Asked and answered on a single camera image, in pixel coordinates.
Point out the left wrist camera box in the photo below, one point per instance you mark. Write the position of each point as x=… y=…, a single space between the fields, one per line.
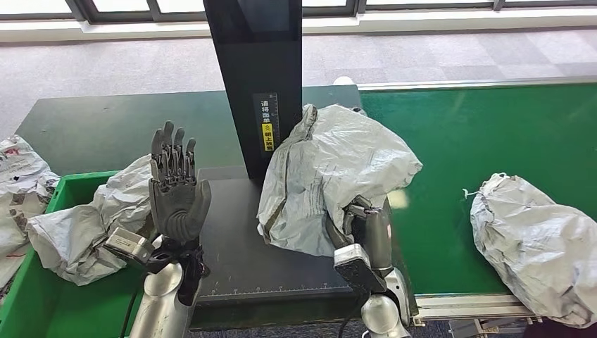
x=128 y=247

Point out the knotted grey plastic parcel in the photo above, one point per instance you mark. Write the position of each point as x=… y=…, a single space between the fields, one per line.
x=536 y=242

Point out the black machine column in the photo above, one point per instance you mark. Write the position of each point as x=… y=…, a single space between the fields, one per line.
x=256 y=70

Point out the green plastic crate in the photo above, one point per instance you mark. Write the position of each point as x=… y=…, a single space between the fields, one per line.
x=46 y=308

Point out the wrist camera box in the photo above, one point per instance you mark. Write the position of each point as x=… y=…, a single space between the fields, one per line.
x=128 y=247
x=359 y=270

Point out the green conveyor belt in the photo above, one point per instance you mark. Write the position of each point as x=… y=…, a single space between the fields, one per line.
x=489 y=130

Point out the black yellow column label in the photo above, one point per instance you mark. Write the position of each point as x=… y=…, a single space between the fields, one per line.
x=267 y=126

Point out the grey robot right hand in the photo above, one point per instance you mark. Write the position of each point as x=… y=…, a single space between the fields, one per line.
x=378 y=242

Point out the small white round object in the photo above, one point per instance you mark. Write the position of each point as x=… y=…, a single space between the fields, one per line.
x=343 y=81

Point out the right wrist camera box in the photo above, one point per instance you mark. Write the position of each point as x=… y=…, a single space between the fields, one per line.
x=359 y=270

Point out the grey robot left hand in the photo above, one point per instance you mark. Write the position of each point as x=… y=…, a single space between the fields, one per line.
x=179 y=205

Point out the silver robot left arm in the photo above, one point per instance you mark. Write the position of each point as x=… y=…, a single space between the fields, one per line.
x=163 y=303

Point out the narrow grey plastic parcel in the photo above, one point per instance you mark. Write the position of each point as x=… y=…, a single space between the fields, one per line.
x=74 y=242

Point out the wide grey plastic parcel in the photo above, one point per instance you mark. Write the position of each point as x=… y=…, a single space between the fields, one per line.
x=336 y=168

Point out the white window sill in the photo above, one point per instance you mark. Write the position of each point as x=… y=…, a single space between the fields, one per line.
x=420 y=21

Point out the aluminium conveyor frame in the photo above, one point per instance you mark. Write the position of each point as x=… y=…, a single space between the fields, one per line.
x=466 y=305

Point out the dark window frame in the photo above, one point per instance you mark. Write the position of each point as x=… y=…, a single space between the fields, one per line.
x=140 y=15

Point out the white printed plastic bag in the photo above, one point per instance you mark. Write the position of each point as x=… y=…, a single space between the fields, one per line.
x=18 y=186

